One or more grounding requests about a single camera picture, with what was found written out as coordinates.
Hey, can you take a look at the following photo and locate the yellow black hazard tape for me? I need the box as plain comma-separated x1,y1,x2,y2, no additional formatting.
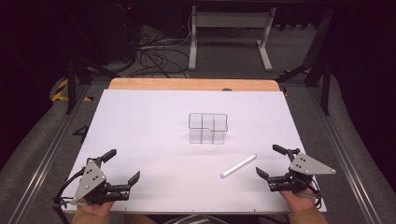
50,77,94,103

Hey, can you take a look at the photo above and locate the aluminium floor rail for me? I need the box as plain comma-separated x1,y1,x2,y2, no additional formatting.
306,87,390,224
7,85,92,224

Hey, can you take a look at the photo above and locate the person's left hand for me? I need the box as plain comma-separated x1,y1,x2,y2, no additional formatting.
78,200,116,217

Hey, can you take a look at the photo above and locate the wooden table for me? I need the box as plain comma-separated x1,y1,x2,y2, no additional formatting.
107,77,281,92

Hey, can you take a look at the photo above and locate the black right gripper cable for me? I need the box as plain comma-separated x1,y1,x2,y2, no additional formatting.
306,178,323,210

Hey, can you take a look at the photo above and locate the white pen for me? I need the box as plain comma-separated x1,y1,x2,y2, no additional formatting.
219,154,258,179

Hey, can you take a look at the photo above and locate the tangle of black floor cables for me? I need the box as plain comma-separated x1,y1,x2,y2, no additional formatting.
125,27,191,79

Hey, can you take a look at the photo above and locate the white metal table frame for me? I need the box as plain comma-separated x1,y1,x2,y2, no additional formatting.
188,5,277,73

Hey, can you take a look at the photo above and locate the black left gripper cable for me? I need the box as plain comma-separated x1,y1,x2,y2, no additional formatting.
51,169,86,224

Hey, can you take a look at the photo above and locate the black equipment cabinet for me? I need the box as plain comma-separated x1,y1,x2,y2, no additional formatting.
92,0,143,64

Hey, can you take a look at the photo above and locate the white table mat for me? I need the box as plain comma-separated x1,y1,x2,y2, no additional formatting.
61,89,328,215

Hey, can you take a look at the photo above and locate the clear plastic divided organizer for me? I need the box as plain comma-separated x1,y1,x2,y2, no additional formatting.
188,112,229,146

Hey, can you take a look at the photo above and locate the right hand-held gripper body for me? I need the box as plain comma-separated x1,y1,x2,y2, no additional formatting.
266,151,337,194

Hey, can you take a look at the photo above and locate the black triangular bracket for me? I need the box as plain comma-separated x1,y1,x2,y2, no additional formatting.
72,124,90,145

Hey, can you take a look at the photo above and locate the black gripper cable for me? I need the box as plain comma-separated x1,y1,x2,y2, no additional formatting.
51,169,86,224
306,178,323,210

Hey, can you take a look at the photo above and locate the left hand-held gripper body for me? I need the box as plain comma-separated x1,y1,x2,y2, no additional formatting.
70,158,131,206

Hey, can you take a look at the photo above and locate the black metal stand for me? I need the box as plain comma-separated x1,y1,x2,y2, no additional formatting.
64,52,120,116
274,7,334,117

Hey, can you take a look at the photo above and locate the person's right hand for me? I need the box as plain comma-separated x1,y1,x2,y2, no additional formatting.
279,186,317,215

